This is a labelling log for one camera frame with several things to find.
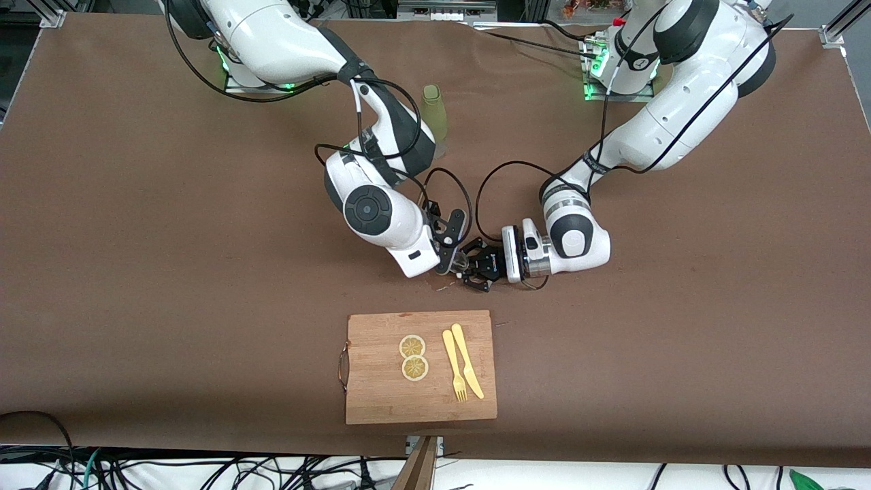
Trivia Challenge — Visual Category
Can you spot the yellow plastic knife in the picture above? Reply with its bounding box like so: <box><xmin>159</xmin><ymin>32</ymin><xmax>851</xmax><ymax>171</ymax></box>
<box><xmin>451</xmin><ymin>323</ymin><xmax>485</xmax><ymax>400</ymax></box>

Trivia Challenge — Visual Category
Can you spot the yellow plastic fork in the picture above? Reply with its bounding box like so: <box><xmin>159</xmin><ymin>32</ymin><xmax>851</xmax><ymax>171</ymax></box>
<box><xmin>442</xmin><ymin>329</ymin><xmax>468</xmax><ymax>403</ymax></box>

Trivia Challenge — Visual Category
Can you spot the glass bottle with green sleeve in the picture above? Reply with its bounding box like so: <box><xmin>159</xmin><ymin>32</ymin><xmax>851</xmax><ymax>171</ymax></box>
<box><xmin>422</xmin><ymin>84</ymin><xmax>448</xmax><ymax>147</ymax></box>

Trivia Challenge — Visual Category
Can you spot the wooden cutting board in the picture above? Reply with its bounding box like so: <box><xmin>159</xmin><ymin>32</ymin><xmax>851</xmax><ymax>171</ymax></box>
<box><xmin>338</xmin><ymin>310</ymin><xmax>498</xmax><ymax>425</ymax></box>

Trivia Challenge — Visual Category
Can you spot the grey power strip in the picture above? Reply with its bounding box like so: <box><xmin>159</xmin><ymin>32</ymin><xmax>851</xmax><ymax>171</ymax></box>
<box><xmin>398</xmin><ymin>0</ymin><xmax>497</xmax><ymax>21</ymax></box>

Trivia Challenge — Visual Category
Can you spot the brown table cover sheet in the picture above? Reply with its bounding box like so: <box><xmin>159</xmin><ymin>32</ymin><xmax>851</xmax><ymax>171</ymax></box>
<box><xmin>0</xmin><ymin>12</ymin><xmax>871</xmax><ymax>469</ymax></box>

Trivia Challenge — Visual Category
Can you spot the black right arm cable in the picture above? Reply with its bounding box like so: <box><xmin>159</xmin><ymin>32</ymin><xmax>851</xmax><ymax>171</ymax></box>
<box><xmin>163</xmin><ymin>0</ymin><xmax>474</xmax><ymax>235</ymax></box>

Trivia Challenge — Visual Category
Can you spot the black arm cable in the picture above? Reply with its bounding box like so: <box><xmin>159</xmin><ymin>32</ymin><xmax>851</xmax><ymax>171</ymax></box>
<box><xmin>163</xmin><ymin>0</ymin><xmax>474</xmax><ymax>235</ymax></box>
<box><xmin>474</xmin><ymin>0</ymin><xmax>793</xmax><ymax>290</ymax></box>

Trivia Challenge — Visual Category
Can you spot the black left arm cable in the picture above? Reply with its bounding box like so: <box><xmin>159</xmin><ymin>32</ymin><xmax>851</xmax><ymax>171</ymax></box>
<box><xmin>474</xmin><ymin>0</ymin><xmax>793</xmax><ymax>290</ymax></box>

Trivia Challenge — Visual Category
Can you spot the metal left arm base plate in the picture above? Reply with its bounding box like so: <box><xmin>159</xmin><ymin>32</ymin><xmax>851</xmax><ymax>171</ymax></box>
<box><xmin>582</xmin><ymin>37</ymin><xmax>657</xmax><ymax>103</ymax></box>

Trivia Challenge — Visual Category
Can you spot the black base power cable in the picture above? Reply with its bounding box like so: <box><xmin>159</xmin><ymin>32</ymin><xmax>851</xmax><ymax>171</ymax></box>
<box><xmin>473</xmin><ymin>19</ymin><xmax>599</xmax><ymax>59</ymax></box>

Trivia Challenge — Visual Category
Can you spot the brown wooden post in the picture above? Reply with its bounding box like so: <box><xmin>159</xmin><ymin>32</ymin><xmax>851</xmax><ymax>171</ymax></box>
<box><xmin>391</xmin><ymin>436</ymin><xmax>440</xmax><ymax>490</ymax></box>

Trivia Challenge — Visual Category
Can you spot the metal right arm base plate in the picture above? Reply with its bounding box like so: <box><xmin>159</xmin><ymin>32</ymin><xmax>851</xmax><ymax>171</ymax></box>
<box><xmin>225</xmin><ymin>65</ymin><xmax>298</xmax><ymax>95</ymax></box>

